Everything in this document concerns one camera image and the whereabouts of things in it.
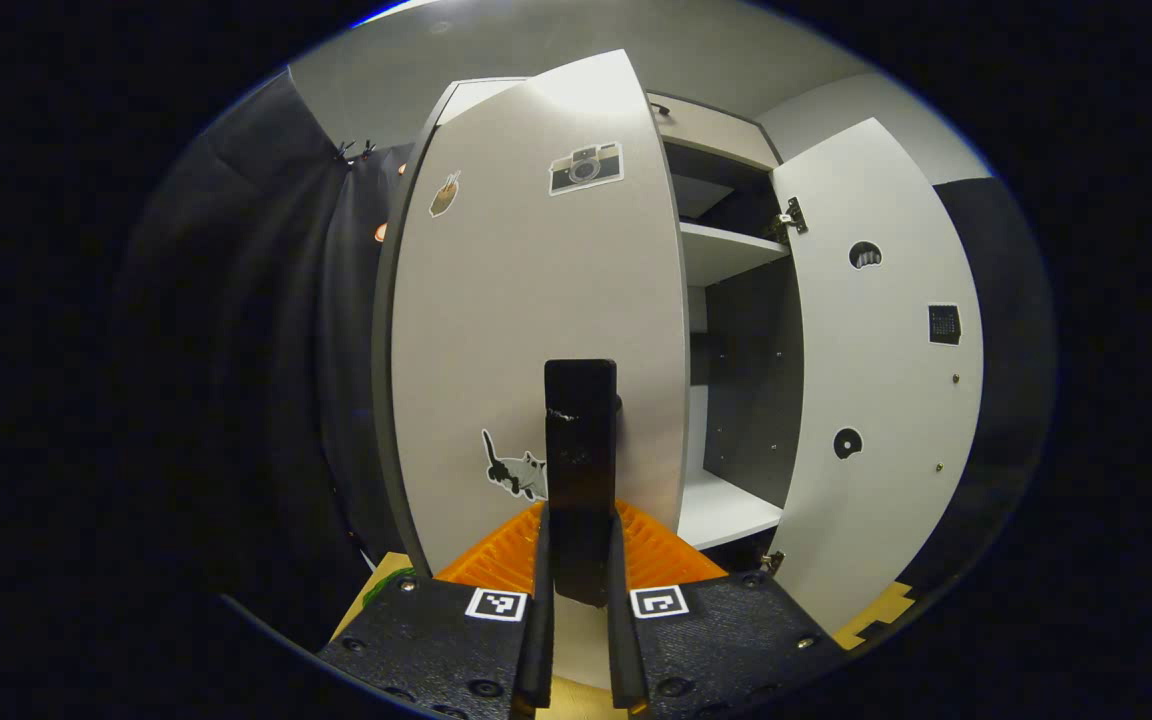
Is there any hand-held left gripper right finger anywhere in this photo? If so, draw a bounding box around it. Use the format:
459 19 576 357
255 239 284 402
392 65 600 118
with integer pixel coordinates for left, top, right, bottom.
604 500 847 720

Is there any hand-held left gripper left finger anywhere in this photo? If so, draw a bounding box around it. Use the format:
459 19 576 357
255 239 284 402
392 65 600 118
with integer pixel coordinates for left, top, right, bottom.
316 500 557 720

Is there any black door handle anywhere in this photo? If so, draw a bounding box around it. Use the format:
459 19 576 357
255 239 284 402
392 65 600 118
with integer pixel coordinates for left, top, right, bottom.
544 358 622 608

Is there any beige double-door shoe cabinet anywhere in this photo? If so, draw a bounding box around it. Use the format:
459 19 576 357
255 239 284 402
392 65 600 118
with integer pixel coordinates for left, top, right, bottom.
371 48 985 691

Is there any beige shoe cabinet door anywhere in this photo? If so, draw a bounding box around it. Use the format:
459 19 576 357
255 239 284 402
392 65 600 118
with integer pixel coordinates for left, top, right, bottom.
766 117 985 636
388 48 690 691

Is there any white cabinet shelf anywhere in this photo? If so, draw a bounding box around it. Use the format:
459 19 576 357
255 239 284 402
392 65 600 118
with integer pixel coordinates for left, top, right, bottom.
678 468 785 551
679 222 792 288

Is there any beige cabinet drawer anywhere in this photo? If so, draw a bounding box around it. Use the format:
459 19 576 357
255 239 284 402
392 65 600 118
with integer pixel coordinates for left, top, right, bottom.
646 93 780 171

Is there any green and white object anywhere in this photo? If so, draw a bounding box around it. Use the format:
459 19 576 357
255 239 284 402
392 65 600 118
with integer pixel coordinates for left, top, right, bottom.
361 565 415 611

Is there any black backdrop cloth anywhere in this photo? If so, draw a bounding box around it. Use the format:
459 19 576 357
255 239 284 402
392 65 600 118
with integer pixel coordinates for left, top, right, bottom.
121 70 1057 651

